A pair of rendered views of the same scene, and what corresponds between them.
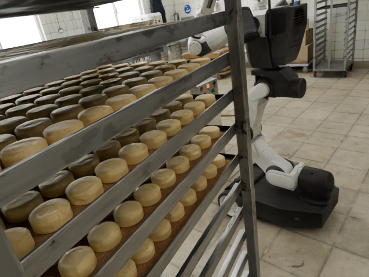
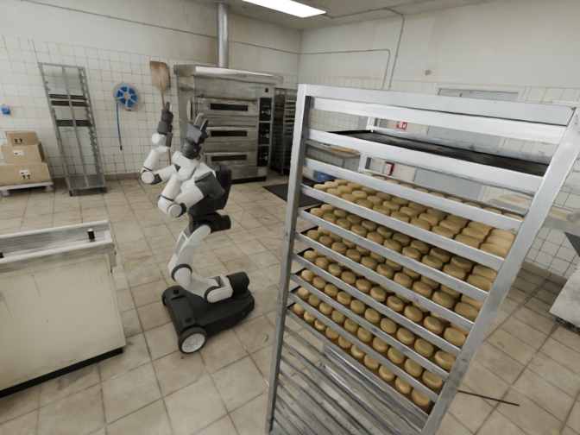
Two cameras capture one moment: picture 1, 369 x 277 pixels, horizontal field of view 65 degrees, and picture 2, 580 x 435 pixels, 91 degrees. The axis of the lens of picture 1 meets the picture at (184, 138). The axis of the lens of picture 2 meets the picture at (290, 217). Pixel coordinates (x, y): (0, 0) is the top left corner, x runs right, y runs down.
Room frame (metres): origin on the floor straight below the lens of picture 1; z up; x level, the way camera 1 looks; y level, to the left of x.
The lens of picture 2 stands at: (0.83, 1.13, 1.80)
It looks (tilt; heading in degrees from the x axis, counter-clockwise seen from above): 24 degrees down; 278
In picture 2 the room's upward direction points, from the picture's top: 6 degrees clockwise
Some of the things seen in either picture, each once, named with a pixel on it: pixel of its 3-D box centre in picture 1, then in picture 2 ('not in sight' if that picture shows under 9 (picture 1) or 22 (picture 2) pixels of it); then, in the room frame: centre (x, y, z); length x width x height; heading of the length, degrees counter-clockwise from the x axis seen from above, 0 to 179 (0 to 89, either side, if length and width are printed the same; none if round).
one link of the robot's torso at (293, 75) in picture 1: (278, 82); (210, 221); (1.64, -0.60, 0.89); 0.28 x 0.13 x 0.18; 44
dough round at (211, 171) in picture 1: (207, 171); not in sight; (0.66, -0.04, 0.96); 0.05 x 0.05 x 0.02
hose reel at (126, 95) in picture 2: not in sight; (129, 117); (4.45, -3.47, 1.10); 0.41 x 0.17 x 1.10; 46
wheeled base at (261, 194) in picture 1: (282, 183); (212, 298); (1.64, -0.60, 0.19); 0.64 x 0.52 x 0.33; 44
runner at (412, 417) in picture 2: not in sight; (369, 383); (0.46, 0.03, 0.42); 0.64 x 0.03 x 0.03; 147
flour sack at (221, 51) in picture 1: (218, 51); not in sight; (6.11, -0.99, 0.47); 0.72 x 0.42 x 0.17; 141
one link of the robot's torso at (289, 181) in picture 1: (286, 173); (216, 287); (1.61, -0.62, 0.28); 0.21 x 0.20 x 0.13; 44
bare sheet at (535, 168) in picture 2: not in sight; (427, 148); (0.56, 0.20, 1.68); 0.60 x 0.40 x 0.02; 147
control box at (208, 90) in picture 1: (206, 90); (110, 248); (2.15, -0.23, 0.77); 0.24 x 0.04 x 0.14; 135
